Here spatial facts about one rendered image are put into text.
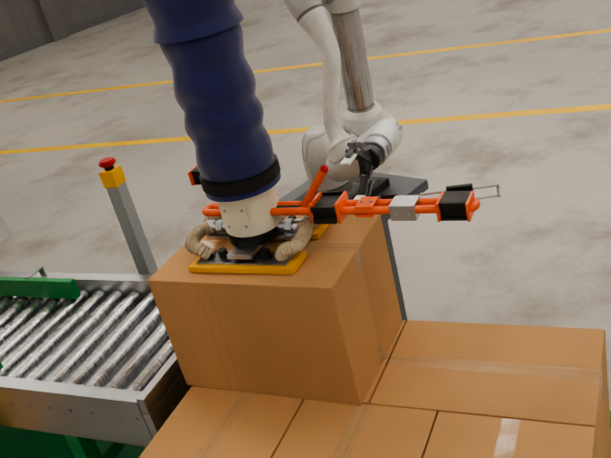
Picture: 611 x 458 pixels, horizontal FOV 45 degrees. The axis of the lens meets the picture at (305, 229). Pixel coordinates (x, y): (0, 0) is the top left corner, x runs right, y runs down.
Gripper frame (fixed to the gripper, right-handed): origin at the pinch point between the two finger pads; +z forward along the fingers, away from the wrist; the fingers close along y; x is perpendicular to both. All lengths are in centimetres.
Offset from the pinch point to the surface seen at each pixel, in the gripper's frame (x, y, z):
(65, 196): 341, 110, -215
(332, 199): 0.2, -2.1, 12.9
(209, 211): 38.0, -1.2, 17.0
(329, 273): -1.1, 12.7, 26.9
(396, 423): -17, 53, 39
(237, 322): 28, 26, 34
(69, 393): 90, 48, 48
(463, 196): -36.3, -2.9, 14.4
